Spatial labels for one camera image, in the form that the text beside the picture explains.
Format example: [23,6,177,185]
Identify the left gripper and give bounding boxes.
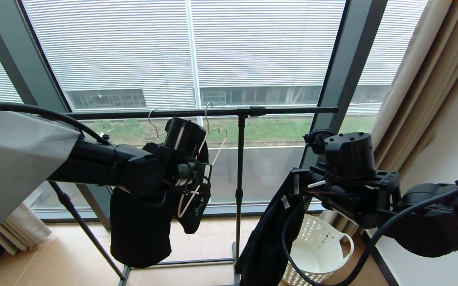
[175,160,213,193]

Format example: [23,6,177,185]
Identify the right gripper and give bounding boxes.
[291,166,357,208]

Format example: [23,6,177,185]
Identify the pink clothes hanger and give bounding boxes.
[148,109,167,144]
[177,102,228,219]

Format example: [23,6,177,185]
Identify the black shorts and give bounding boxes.
[110,141,212,269]

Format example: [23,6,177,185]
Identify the black garment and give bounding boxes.
[235,173,312,286]

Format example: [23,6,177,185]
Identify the white laundry basket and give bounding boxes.
[281,214,355,286]

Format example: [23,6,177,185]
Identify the black clothes rack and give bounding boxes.
[48,106,339,286]

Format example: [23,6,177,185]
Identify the window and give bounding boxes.
[0,0,428,221]

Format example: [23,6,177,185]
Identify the beige curtain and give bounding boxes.
[318,0,458,240]
[0,203,52,256]

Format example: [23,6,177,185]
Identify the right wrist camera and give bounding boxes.
[303,129,336,155]

